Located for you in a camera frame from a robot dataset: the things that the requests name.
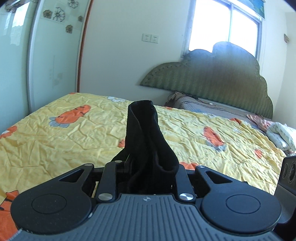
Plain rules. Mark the yellow carrot print quilt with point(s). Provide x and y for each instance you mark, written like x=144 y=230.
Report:
x=84 y=128

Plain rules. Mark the pink patterned cloth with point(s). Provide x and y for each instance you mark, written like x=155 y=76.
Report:
x=262 y=123

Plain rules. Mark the white sliding wardrobe door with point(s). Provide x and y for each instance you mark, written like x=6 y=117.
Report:
x=40 y=44

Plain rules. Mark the white wall socket plate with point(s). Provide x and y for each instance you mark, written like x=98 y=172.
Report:
x=154 y=39
x=146 y=37

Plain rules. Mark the striped grey pillow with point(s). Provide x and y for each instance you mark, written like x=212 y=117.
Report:
x=181 y=101

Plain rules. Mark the green upholstered headboard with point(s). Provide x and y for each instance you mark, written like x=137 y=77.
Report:
x=229 y=75

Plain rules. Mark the black pants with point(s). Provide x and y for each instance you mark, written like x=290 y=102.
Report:
x=152 y=164

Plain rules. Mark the window with white frame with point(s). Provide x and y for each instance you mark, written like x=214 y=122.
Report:
x=236 y=22

